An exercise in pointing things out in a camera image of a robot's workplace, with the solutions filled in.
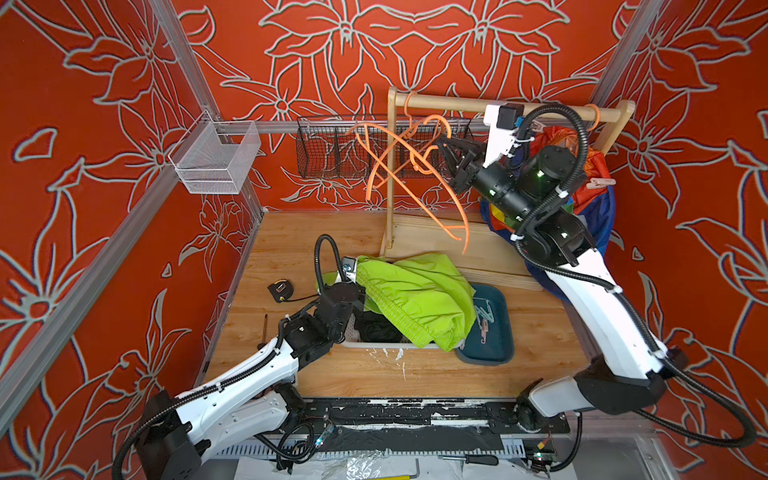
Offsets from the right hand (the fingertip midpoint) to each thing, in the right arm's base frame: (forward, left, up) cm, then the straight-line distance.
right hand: (447, 132), depth 50 cm
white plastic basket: (-14, +21, -57) cm, 62 cm away
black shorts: (-12, +14, -54) cm, 57 cm away
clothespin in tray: (-5, -20, -58) cm, 61 cm away
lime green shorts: (-8, 0, -42) cm, 43 cm away
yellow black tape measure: (+1, +45, -56) cm, 71 cm away
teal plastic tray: (-15, -22, -58) cm, 64 cm away
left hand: (-4, +19, -38) cm, 43 cm away
